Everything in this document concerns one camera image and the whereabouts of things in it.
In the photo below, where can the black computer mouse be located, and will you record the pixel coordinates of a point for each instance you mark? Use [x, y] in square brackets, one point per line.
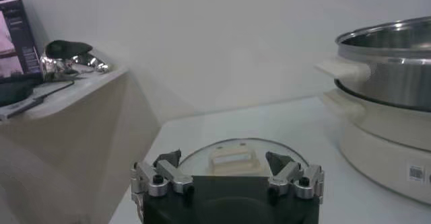
[13, 94]

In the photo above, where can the perforated steel steamer basket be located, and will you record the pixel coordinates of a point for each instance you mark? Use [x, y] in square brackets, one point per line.
[397, 77]

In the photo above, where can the black open laptop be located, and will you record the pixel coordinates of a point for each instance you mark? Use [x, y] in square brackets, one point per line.
[17, 43]

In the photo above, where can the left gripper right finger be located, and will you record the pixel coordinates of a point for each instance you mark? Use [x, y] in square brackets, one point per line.
[289, 178]

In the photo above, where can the white side table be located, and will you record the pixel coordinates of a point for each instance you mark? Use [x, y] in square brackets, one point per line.
[84, 128]

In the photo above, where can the grey usb hub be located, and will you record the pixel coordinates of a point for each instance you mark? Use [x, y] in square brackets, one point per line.
[20, 109]

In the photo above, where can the chrome and black headset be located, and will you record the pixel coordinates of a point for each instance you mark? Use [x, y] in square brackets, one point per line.
[67, 48]

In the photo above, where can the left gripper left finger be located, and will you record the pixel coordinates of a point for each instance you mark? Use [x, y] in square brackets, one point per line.
[161, 178]

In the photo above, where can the glass pot lid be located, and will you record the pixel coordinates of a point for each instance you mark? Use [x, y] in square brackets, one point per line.
[235, 161]

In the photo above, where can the cream electric cooker base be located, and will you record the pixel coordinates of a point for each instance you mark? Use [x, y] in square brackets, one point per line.
[380, 151]

